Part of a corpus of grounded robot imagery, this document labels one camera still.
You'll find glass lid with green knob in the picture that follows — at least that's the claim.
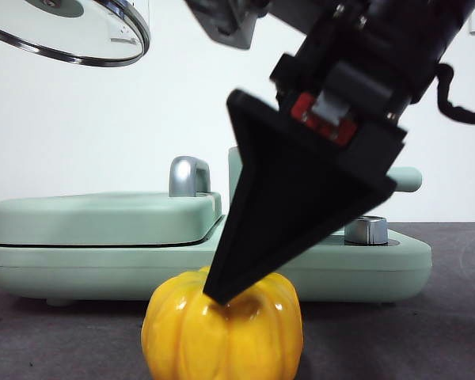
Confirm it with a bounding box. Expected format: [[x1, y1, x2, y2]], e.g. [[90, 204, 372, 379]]
[[0, 0, 150, 67]]

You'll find green hinged griddle cover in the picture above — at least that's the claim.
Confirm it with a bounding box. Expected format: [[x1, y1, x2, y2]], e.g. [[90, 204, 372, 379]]
[[0, 191, 225, 247]]

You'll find chrome cover handle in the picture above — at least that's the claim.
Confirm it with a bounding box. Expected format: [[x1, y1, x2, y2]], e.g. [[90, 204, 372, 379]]
[[168, 156, 211, 198]]

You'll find black braided cable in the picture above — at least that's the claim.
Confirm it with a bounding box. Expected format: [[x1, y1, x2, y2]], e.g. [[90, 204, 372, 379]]
[[434, 63, 475, 126]]

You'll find silver control knob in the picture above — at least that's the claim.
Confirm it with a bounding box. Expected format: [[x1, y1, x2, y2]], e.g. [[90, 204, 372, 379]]
[[343, 215, 389, 245]]

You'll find green steamer pot with handle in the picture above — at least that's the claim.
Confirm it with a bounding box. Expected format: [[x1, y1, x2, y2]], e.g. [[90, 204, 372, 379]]
[[227, 146, 423, 234]]

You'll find yellow toy pumpkin green stem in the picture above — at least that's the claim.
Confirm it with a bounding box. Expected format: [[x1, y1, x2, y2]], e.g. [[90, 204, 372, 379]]
[[141, 265, 304, 380]]

